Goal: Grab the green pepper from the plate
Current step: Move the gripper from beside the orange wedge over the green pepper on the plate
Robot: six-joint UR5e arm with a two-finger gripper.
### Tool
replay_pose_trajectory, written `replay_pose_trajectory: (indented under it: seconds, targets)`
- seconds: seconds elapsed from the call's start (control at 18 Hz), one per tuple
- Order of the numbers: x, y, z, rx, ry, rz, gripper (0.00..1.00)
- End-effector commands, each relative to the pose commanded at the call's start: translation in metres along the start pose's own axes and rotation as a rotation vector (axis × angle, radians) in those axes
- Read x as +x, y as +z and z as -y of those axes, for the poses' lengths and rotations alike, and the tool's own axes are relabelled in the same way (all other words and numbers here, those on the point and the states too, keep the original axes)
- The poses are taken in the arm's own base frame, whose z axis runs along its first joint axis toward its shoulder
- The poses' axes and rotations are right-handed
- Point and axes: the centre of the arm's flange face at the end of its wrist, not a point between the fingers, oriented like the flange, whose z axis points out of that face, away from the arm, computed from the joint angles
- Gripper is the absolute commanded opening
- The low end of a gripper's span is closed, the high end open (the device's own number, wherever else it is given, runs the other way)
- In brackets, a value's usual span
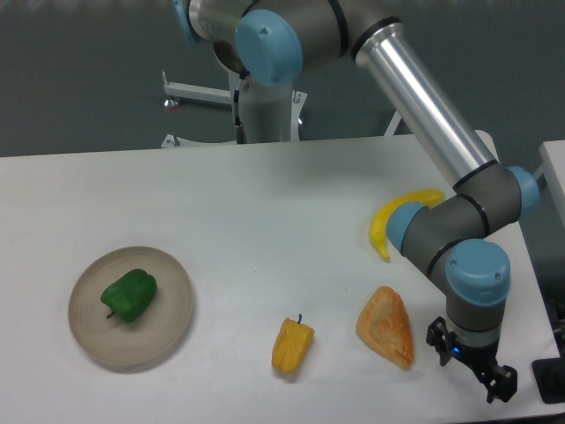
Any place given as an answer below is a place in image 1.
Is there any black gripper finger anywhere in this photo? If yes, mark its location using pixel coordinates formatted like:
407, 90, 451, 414
465, 356, 518, 404
426, 316, 457, 367

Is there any white side table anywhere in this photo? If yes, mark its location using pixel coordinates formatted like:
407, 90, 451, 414
539, 140, 565, 223

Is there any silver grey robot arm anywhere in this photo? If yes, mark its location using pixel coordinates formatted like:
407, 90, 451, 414
172, 1, 539, 402

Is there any yellow banana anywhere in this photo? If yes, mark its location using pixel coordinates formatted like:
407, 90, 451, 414
369, 188, 445, 262

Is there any black device at right edge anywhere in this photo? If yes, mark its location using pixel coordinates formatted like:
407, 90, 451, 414
531, 358, 564, 405

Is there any yellow bell pepper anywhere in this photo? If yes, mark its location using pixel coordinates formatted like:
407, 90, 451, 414
271, 314, 315, 375

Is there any black cable on pedestal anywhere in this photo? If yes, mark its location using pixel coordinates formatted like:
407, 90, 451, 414
231, 70, 252, 145

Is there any beige round plate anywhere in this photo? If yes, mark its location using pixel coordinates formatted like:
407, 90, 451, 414
68, 246, 194, 373

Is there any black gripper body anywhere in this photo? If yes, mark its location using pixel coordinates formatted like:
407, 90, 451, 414
442, 321, 501, 370

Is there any orange triangular bread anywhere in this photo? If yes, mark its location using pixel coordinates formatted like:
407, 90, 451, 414
356, 286, 414, 370

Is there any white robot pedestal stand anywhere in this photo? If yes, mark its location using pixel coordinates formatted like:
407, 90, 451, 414
159, 70, 407, 149

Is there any green bell pepper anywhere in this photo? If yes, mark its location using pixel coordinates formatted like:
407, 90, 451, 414
100, 269, 157, 322

